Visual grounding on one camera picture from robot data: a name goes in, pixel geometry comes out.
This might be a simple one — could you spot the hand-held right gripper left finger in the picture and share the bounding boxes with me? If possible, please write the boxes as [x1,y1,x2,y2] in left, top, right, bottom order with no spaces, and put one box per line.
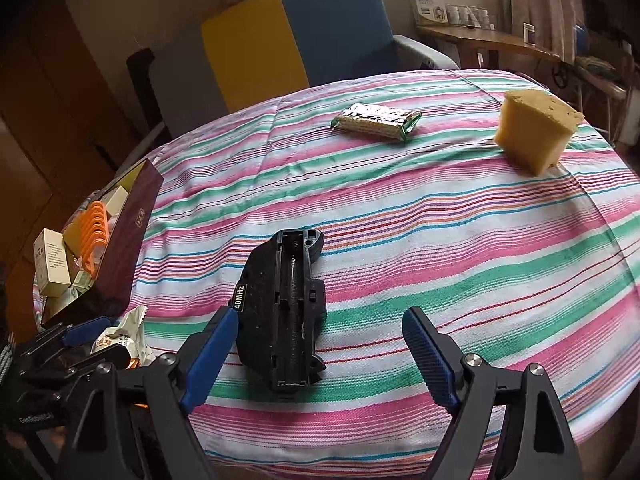
[60,305,241,480]

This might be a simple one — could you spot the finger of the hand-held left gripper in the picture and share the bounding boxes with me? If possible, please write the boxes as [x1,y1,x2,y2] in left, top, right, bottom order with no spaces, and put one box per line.
[15,316,114,362]
[20,344,134,387]

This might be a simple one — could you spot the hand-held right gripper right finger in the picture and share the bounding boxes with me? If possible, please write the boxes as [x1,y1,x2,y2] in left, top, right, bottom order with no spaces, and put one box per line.
[401,306,584,480]

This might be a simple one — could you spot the white snack packet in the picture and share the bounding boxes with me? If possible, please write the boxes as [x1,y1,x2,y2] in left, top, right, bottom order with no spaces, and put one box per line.
[92,306,154,368]

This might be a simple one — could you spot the black remote controller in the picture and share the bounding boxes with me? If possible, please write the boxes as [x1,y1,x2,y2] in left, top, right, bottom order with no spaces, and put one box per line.
[235,228,329,394]

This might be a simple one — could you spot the small beige carton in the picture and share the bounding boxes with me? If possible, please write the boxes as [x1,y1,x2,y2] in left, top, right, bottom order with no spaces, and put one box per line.
[32,228,74,297]

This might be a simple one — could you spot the orange plastic rack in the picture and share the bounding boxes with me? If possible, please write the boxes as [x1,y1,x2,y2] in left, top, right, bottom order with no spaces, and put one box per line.
[75,200,112,281]

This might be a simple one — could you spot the maroon box with gold lining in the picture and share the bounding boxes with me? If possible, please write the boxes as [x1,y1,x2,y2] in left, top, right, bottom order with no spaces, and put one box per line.
[37,158,165,333]

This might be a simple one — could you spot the small white carton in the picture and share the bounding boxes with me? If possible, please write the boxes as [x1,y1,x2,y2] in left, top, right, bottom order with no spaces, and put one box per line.
[70,267,96,294]

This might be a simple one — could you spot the striped tablecloth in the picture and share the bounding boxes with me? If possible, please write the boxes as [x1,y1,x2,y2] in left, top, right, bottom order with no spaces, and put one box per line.
[32,67,640,480]

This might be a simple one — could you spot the small cream carton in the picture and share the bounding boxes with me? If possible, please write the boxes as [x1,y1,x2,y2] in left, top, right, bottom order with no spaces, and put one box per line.
[102,185,130,216]

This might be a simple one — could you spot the wooden wardrobe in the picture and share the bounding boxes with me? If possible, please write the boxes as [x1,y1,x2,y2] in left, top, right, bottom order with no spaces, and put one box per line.
[0,0,151,261]

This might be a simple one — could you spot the green cracker packet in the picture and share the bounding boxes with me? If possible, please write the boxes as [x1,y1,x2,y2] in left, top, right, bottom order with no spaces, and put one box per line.
[330,102,424,142]

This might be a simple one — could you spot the yellow sponge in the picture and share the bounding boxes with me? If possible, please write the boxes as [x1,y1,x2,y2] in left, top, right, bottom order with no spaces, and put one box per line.
[493,90,587,177]

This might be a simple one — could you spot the wooden side desk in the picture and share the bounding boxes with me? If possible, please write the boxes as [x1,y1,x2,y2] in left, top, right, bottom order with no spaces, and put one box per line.
[415,22,564,69]

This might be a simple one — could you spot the folded green white cloth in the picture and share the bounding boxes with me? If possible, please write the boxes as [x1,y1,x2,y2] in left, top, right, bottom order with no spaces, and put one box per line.
[575,55,619,81]

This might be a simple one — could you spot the grey yellow blue chair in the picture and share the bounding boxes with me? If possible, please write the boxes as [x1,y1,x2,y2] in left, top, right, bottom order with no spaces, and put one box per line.
[125,0,461,161]

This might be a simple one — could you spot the row of small white cartons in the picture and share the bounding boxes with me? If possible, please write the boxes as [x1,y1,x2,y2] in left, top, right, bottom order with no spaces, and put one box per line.
[446,4,494,29]

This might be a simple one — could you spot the large white product box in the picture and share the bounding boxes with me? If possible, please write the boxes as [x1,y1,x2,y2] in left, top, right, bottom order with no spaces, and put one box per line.
[409,0,449,26]

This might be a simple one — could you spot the pale curtain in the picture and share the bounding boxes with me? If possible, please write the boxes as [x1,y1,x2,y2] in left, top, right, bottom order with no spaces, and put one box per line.
[502,0,589,64]

